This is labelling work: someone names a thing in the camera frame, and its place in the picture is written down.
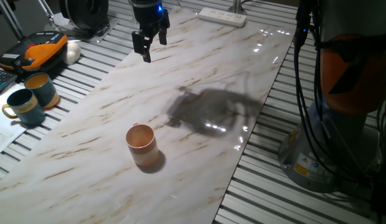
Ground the thin chrome rod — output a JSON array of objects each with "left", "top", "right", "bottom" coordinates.
[{"left": 36, "top": 0, "right": 56, "bottom": 24}]

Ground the black keyboard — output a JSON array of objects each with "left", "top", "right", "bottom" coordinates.
[{"left": 0, "top": 65, "right": 18, "bottom": 96}]

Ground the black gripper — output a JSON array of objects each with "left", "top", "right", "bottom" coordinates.
[{"left": 129, "top": 0, "right": 171, "bottom": 63}]

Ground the aluminium frame profile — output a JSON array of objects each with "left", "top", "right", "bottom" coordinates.
[{"left": 227, "top": 0, "right": 247, "bottom": 16}]

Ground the marble pattern board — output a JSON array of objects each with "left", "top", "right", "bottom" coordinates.
[{"left": 0, "top": 6, "right": 295, "bottom": 224}]

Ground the pink cup with handle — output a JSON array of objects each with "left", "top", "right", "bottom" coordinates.
[{"left": 125, "top": 123, "right": 160, "bottom": 169}]

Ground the white egg shaped object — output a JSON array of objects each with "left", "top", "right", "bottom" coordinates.
[{"left": 62, "top": 41, "right": 82, "bottom": 65}]

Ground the black round drum device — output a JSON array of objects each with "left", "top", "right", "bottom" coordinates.
[{"left": 58, "top": 0, "right": 110, "bottom": 32}]

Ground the grey metal frame bar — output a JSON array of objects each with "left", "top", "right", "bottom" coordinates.
[{"left": 0, "top": 0, "right": 26, "bottom": 41}]

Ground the teal mug tan interior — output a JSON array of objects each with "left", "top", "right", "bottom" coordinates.
[{"left": 24, "top": 72, "right": 60, "bottom": 110}]

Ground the white paper sheet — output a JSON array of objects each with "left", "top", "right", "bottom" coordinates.
[{"left": 0, "top": 82, "right": 29, "bottom": 158}]

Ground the teal mug yellow handle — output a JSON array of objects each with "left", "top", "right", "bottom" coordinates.
[{"left": 1, "top": 88, "right": 47, "bottom": 128}]

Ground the white power strip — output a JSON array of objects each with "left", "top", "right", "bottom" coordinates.
[{"left": 198, "top": 7, "right": 247, "bottom": 29}]

